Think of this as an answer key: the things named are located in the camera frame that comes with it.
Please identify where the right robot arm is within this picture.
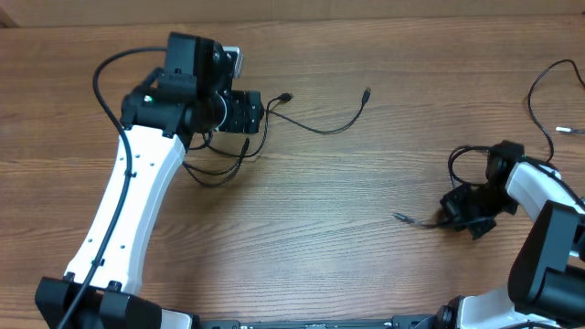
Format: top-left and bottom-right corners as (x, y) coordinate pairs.
(431, 141), (584, 328)

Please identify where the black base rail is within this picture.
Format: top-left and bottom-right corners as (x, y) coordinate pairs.
(159, 310), (458, 329)

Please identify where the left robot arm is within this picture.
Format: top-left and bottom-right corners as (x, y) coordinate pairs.
(35, 32), (265, 328)

